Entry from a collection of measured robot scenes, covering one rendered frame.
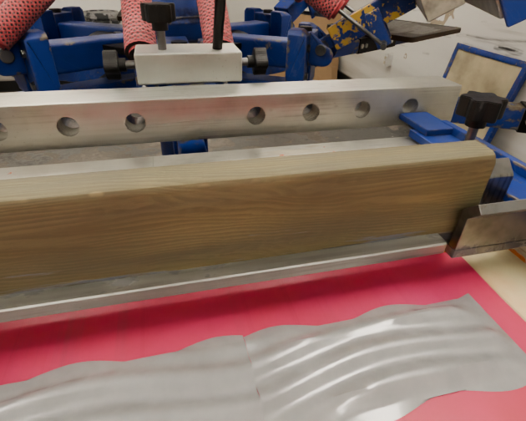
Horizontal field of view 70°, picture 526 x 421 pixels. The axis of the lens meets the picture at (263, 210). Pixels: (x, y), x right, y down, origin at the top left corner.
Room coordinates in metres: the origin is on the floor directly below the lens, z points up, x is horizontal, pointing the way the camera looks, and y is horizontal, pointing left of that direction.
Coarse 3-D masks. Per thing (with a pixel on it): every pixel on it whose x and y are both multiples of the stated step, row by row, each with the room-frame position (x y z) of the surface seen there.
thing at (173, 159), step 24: (312, 144) 0.41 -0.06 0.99; (336, 144) 0.41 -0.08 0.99; (360, 144) 0.42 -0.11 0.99; (384, 144) 0.42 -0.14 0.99; (408, 144) 0.42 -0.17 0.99; (0, 168) 0.33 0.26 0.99; (24, 168) 0.33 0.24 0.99; (48, 168) 0.33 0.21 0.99; (72, 168) 0.33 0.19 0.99; (96, 168) 0.33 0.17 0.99; (120, 168) 0.34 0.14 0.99
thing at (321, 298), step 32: (448, 256) 0.26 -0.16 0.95; (256, 288) 0.21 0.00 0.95; (288, 288) 0.21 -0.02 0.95; (320, 288) 0.21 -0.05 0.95; (352, 288) 0.21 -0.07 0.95; (384, 288) 0.21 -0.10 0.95; (416, 288) 0.22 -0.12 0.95; (448, 288) 0.22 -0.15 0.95; (480, 288) 0.22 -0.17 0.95; (256, 320) 0.18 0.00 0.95; (288, 320) 0.18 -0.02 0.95; (320, 320) 0.18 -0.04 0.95; (512, 320) 0.19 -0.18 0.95; (416, 416) 0.11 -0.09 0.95; (448, 416) 0.12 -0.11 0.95; (480, 416) 0.12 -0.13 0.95; (512, 416) 0.12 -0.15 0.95
